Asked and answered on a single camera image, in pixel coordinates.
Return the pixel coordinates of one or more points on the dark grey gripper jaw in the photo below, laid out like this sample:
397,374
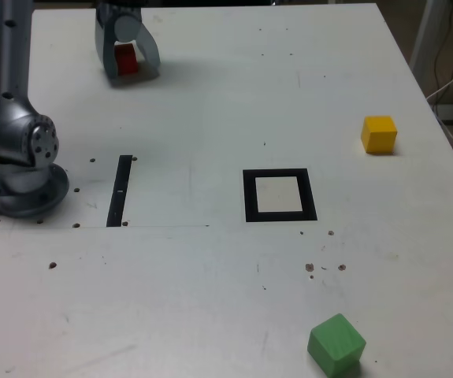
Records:
104,47

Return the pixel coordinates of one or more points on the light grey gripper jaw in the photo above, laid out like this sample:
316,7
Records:
128,27

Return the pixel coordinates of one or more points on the red cube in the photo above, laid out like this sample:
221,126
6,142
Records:
125,59

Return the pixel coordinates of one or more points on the yellow cube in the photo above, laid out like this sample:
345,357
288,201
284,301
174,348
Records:
379,134

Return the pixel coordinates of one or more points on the green cube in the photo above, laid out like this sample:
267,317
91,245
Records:
336,344

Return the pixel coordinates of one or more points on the black tape square outline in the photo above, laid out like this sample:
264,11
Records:
249,197

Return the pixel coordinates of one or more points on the black tape strip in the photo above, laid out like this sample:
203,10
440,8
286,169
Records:
117,197

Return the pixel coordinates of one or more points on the white post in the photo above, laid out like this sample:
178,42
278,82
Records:
427,31

